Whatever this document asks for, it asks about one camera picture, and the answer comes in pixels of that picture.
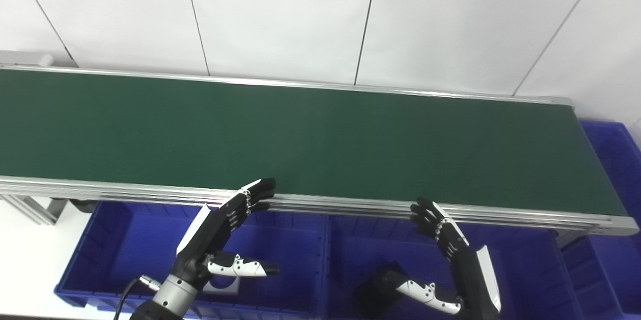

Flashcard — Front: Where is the grey conveyor end housing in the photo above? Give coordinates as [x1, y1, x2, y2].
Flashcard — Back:
[0, 51, 53, 67]

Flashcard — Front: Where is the aluminium conveyor leg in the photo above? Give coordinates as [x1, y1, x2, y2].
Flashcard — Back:
[553, 230, 589, 248]
[0, 195, 68, 225]

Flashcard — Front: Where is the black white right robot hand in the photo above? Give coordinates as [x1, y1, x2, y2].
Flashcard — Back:
[383, 197, 501, 320]

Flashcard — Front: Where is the green conveyor belt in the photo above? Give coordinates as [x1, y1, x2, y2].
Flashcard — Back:
[0, 64, 639, 236]

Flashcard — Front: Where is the black part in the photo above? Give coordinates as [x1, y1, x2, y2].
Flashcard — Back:
[355, 260, 407, 310]

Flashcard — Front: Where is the blue plastic bin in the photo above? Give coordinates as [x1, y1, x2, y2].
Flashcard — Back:
[323, 215, 584, 320]
[54, 200, 329, 320]
[561, 121, 641, 320]

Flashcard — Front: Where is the white block with round hole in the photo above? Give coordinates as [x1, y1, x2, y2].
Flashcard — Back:
[209, 274, 242, 294]

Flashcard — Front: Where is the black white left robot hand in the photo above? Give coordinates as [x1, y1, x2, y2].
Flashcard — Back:
[170, 177, 281, 290]

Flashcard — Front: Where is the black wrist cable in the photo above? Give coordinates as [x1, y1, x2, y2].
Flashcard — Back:
[113, 275, 161, 320]

